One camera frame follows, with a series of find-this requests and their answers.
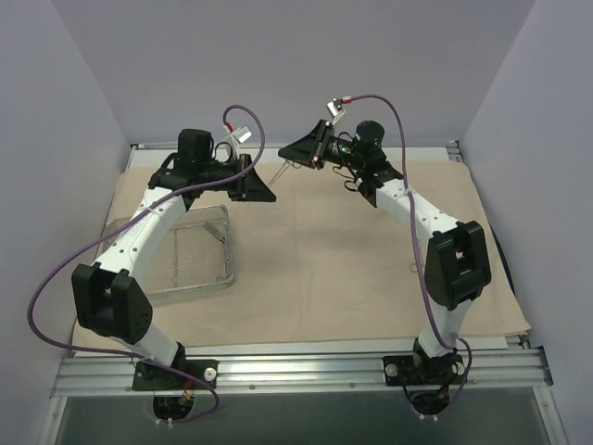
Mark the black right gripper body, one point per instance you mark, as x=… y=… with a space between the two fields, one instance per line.
x=321 y=145

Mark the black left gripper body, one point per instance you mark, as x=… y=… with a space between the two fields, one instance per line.
x=242 y=177

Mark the steel surgical scissors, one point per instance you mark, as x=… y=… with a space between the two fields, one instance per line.
x=282 y=170

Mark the wire mesh instrument tray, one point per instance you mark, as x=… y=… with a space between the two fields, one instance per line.
x=173 y=257

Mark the beige cloth wrap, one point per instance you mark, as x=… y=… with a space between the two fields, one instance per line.
x=322 y=264

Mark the steel forceps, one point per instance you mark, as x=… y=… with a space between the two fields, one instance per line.
x=219 y=232

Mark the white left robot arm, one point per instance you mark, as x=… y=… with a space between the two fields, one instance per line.
x=108 y=296

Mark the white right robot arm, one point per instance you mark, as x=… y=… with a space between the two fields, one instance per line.
x=452 y=255

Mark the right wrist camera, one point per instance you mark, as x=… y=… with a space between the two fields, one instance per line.
x=368 y=138

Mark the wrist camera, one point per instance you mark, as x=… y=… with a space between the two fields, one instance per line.
x=368 y=138
x=241 y=135

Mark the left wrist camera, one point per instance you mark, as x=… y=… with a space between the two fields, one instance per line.
x=241 y=135

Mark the aluminium table edge rail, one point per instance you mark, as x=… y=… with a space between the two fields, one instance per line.
x=453 y=149

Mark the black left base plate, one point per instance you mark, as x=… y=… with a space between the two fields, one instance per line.
x=149 y=377

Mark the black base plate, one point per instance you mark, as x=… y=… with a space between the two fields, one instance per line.
x=149 y=377
x=409 y=370

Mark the aluminium front rail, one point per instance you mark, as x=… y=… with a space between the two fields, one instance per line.
x=240 y=374

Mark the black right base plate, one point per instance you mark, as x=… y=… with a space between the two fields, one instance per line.
x=409 y=370

